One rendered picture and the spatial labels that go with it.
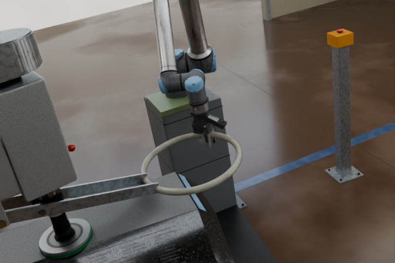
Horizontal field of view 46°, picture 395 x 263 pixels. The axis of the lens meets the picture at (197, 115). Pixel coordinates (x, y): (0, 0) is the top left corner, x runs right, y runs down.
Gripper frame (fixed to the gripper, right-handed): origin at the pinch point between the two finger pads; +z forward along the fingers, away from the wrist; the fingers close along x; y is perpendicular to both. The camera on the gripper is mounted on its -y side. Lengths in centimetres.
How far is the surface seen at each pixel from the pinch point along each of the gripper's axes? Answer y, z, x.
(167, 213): -1, 0, 53
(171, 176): 10.8, 1.2, 27.1
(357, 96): -32, 99, -239
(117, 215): 21, -1, 60
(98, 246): 18, 0, 77
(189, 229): -11, 6, 55
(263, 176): 16, 89, -90
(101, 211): 30, -1, 58
